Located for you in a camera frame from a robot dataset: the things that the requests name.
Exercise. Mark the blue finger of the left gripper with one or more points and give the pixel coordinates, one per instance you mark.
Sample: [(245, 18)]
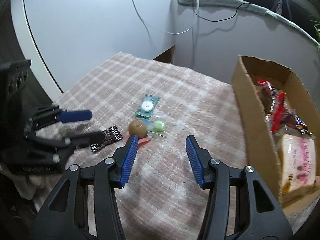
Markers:
[(84, 140), (74, 116)]

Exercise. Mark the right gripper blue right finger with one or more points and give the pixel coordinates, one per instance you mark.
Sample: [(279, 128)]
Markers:
[(199, 159)]

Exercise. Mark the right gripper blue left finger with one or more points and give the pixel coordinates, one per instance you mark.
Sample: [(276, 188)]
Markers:
[(124, 158)]

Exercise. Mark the small black snack packet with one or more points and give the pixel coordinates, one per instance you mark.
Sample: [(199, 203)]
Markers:
[(112, 135)]

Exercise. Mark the brown chocolate ball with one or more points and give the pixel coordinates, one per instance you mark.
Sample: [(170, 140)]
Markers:
[(138, 127)]

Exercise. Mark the clear green candy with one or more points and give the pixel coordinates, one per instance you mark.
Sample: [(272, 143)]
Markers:
[(157, 126)]

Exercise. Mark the green mint candy packet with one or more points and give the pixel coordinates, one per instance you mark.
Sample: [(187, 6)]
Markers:
[(147, 106)]

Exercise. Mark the red clear snack bag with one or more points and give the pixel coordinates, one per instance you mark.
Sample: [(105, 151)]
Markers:
[(267, 95), (274, 119)]

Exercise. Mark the packaged toast bread loaf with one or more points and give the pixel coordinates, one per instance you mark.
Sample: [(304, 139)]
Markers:
[(298, 166)]

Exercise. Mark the large snickers bar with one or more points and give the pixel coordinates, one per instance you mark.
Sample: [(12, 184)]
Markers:
[(293, 121)]

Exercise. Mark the pink plaid tablecloth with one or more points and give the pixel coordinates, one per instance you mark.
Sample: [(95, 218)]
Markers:
[(83, 205)]

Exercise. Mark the brown cardboard box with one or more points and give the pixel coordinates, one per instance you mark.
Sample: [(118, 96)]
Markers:
[(260, 146)]

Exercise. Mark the white cabinet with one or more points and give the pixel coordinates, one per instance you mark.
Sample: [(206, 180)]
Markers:
[(66, 39)]

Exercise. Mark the potted spider plant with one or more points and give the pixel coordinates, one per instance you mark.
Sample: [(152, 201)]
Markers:
[(316, 25)]

